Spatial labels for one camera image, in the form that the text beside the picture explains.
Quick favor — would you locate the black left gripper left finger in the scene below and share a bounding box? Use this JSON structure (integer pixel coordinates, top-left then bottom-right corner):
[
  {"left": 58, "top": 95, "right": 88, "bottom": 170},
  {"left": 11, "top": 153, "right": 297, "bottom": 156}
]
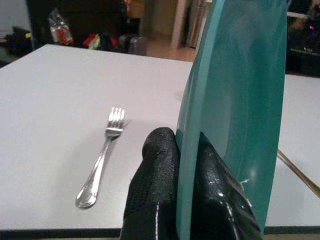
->
[{"left": 120, "top": 126, "right": 181, "bottom": 240}]

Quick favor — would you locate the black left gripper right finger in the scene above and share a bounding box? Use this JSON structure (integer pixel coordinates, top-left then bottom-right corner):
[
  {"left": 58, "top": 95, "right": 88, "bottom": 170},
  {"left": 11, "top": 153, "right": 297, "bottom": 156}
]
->
[{"left": 193, "top": 131, "right": 263, "bottom": 240}]

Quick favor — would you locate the teal green plate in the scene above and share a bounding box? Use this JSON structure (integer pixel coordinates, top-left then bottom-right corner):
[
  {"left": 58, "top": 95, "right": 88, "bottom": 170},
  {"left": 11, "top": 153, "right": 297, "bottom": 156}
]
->
[{"left": 175, "top": 0, "right": 289, "bottom": 240}]

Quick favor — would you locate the silver metal fork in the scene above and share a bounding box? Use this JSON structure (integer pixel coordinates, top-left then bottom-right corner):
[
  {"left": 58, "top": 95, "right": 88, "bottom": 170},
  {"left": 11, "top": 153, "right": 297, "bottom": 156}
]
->
[{"left": 75, "top": 106, "right": 126, "bottom": 210}]

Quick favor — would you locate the grey hard shell suitcase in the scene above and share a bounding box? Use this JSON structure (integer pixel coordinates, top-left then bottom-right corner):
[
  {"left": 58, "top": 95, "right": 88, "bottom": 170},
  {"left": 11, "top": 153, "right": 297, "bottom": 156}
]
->
[{"left": 118, "top": 34, "right": 148, "bottom": 55}]

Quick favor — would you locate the red yellow green packet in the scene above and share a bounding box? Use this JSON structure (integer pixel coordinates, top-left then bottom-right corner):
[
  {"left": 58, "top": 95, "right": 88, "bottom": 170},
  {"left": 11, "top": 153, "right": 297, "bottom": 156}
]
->
[{"left": 83, "top": 33, "right": 101, "bottom": 50}]

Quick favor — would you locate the black storage box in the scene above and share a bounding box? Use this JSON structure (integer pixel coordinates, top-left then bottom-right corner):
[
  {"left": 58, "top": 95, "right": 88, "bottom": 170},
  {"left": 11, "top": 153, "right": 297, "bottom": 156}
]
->
[{"left": 285, "top": 14, "right": 320, "bottom": 76}]

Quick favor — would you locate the dark wooden cabinet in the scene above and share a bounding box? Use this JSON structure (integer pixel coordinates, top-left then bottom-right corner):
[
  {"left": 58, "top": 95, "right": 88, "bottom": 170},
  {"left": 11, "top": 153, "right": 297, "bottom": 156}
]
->
[{"left": 25, "top": 0, "right": 131, "bottom": 49}]

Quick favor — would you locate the white red patterned bag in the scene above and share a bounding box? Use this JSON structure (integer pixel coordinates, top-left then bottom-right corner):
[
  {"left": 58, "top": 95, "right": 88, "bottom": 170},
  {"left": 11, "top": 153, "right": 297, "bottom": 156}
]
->
[{"left": 48, "top": 8, "right": 74, "bottom": 46}]

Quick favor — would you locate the black bag with yellow marks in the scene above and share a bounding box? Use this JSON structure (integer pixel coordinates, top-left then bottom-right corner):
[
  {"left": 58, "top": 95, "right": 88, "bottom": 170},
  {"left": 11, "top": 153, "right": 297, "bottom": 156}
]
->
[{"left": 4, "top": 25, "right": 34, "bottom": 59}]

